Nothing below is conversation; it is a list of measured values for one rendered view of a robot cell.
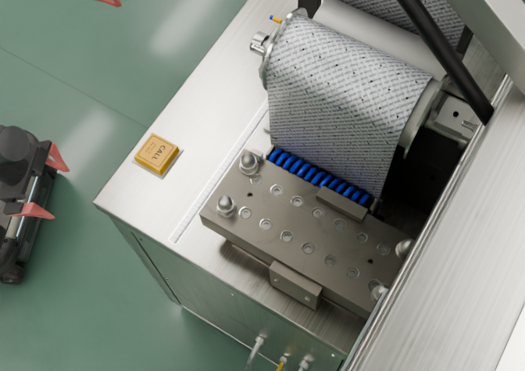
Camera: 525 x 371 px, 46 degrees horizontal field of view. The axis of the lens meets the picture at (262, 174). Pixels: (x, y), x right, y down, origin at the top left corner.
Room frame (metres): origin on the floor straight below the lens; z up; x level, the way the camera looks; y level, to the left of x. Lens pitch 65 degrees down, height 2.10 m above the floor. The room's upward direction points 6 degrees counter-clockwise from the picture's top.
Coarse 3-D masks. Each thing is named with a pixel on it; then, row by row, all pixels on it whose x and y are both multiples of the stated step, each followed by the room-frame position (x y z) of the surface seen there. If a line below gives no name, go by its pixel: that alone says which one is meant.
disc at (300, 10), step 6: (294, 12) 0.64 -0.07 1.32; (300, 12) 0.66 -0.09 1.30; (306, 12) 0.68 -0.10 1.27; (288, 18) 0.63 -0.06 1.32; (282, 24) 0.62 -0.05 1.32; (282, 30) 0.61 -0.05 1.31; (276, 36) 0.60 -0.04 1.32; (276, 42) 0.60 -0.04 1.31; (270, 48) 0.59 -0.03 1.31; (270, 54) 0.58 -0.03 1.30; (264, 60) 0.58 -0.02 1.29; (264, 66) 0.57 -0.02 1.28; (264, 72) 0.57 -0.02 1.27; (264, 78) 0.57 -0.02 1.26; (264, 84) 0.57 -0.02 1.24
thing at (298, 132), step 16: (272, 96) 0.57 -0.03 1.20; (272, 112) 0.57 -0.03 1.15; (288, 112) 0.55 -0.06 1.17; (304, 112) 0.53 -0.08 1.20; (272, 128) 0.57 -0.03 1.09; (288, 128) 0.55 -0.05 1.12; (304, 128) 0.53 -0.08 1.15; (320, 128) 0.51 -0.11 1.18; (336, 128) 0.49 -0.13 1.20; (288, 144) 0.55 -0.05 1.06; (304, 144) 0.53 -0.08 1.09; (320, 144) 0.51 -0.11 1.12; (336, 144) 0.49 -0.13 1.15; (352, 144) 0.47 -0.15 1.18; (368, 144) 0.46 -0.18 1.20; (304, 160) 0.53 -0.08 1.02; (320, 160) 0.51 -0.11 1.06; (336, 160) 0.49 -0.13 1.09; (352, 160) 0.47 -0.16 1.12; (368, 160) 0.45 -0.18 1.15; (384, 160) 0.44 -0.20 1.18; (336, 176) 0.49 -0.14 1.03; (352, 176) 0.47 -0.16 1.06; (368, 176) 0.45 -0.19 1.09; (384, 176) 0.43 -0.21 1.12; (368, 192) 0.45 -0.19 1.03
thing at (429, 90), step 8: (432, 80) 0.51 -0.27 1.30; (424, 88) 0.49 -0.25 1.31; (432, 88) 0.49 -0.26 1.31; (424, 96) 0.47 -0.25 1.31; (416, 104) 0.46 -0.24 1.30; (424, 104) 0.46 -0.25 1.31; (416, 112) 0.45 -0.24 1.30; (408, 120) 0.45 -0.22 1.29; (416, 120) 0.44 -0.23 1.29; (408, 128) 0.44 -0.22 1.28; (400, 136) 0.44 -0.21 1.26; (408, 136) 0.43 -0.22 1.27; (400, 144) 0.44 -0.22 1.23
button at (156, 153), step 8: (152, 136) 0.67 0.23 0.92; (144, 144) 0.65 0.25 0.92; (152, 144) 0.65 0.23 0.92; (160, 144) 0.65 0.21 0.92; (168, 144) 0.64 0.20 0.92; (144, 152) 0.63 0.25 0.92; (152, 152) 0.63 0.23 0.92; (160, 152) 0.63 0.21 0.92; (168, 152) 0.63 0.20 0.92; (176, 152) 0.63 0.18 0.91; (136, 160) 0.62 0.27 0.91; (144, 160) 0.61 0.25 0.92; (152, 160) 0.61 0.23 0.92; (160, 160) 0.61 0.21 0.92; (168, 160) 0.61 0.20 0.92; (152, 168) 0.59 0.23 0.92; (160, 168) 0.59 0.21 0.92
